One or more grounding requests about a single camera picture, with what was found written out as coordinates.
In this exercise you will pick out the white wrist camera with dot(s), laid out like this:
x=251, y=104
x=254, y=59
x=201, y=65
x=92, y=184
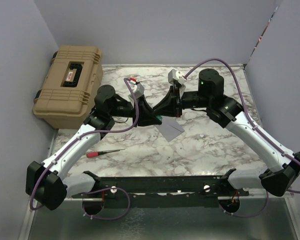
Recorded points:
x=138, y=91
x=177, y=80

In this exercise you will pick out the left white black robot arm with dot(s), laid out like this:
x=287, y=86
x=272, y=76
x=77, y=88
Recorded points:
x=45, y=180

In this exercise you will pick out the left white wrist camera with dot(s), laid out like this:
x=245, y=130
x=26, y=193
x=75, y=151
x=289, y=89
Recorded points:
x=138, y=91

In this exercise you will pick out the aluminium frame rail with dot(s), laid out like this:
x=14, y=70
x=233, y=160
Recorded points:
x=27, y=223

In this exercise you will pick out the red handled screwdriver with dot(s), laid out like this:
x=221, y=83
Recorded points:
x=99, y=153

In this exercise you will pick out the tan plastic tool case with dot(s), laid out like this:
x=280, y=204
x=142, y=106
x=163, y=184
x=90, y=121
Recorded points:
x=70, y=86

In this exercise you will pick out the black metal base rail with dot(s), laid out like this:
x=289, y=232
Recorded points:
x=160, y=192

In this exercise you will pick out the green white glue stick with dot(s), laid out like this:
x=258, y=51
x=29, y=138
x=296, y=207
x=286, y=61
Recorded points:
x=159, y=117

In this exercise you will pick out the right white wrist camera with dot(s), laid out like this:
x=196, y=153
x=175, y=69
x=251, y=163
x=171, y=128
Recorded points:
x=177, y=80

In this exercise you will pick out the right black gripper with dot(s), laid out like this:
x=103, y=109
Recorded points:
x=170, y=103

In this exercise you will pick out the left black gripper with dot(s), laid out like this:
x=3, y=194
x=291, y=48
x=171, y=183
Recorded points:
x=145, y=116

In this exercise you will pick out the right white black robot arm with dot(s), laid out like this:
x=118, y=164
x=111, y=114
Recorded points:
x=282, y=164

